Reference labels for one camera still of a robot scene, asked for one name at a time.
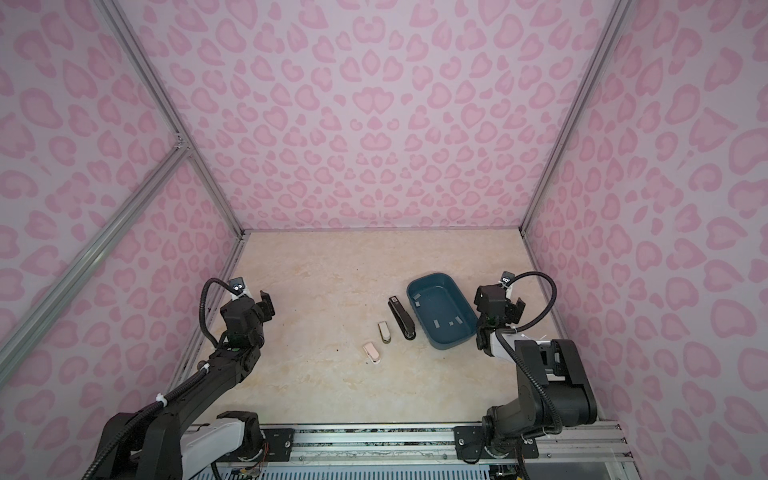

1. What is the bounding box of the pink small stapler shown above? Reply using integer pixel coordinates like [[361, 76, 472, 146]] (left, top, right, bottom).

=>
[[363, 342, 381, 364]]

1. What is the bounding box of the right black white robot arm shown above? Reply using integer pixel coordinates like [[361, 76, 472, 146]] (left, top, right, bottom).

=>
[[454, 284, 597, 464]]

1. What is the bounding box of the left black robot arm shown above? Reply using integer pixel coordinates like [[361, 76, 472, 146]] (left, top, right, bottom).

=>
[[83, 291, 275, 479]]

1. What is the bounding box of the teal plastic tray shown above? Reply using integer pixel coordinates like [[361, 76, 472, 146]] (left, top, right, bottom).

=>
[[406, 272, 477, 350]]

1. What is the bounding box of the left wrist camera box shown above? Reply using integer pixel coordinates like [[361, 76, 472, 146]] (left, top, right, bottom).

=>
[[229, 277, 251, 300]]

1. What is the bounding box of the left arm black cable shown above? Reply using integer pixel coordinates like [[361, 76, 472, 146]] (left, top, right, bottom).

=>
[[198, 277, 238, 349]]

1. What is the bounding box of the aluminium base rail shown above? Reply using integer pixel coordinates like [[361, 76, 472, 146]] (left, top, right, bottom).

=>
[[199, 421, 639, 479]]

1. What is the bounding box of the aluminium frame diagonal bar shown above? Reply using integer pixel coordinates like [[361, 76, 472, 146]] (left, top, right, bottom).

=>
[[1, 141, 189, 385]]

